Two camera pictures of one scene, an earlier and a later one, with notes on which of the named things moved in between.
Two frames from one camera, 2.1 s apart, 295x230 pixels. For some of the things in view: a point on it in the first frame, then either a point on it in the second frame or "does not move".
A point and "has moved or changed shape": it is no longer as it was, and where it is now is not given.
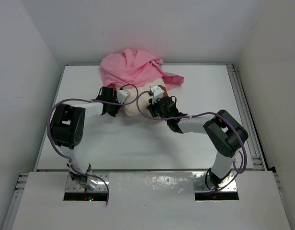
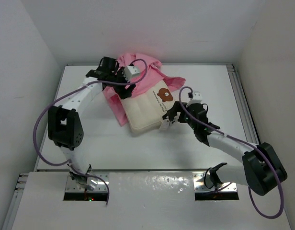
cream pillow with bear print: x=132 y=109 has moved or changed shape
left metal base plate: x=101 y=186 does not move
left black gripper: x=113 y=113 -> x=124 y=92
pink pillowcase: x=130 y=65 has moved or changed shape
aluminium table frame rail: x=257 y=158 does not move
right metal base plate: x=199 y=184 does not move
